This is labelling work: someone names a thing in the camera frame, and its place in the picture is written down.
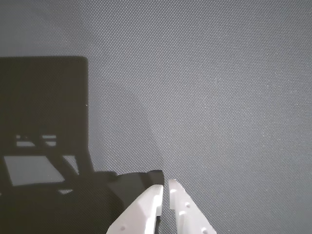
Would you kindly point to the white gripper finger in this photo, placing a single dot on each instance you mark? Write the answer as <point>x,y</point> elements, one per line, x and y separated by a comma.
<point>185,212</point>
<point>143,207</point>

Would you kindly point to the dark textured table mat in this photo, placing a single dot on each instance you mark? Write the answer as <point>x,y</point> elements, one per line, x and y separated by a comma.
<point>207,97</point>

